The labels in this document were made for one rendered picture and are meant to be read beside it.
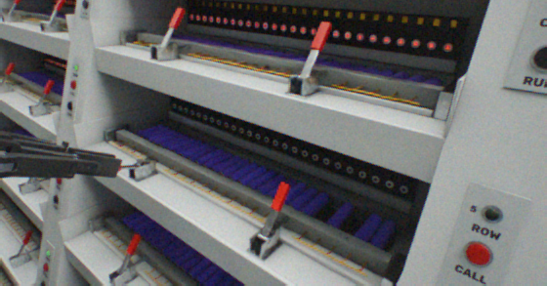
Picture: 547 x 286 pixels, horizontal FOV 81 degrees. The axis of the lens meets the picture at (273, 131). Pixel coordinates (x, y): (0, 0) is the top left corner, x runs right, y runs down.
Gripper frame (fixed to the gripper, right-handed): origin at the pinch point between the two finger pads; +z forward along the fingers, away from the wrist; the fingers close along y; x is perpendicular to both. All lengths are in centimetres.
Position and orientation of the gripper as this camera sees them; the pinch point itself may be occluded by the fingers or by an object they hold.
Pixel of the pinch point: (93, 163)
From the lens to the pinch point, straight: 54.4
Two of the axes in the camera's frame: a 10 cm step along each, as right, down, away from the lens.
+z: 5.1, 2.2, 8.3
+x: 3.7, -9.3, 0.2
